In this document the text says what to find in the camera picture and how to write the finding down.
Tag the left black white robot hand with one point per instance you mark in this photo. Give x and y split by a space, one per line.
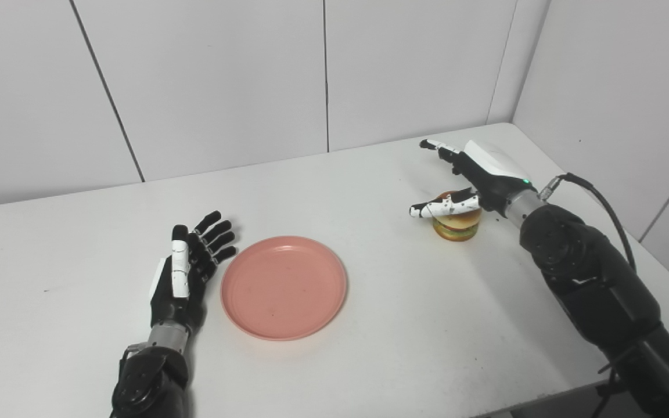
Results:
186 273

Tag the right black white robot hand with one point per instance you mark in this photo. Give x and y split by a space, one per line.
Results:
479 177

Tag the toy hamburger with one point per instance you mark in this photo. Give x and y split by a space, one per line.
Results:
456 225

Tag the pink round plate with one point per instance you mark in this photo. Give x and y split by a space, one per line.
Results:
284 287

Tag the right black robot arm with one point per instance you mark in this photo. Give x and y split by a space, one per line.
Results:
601 290

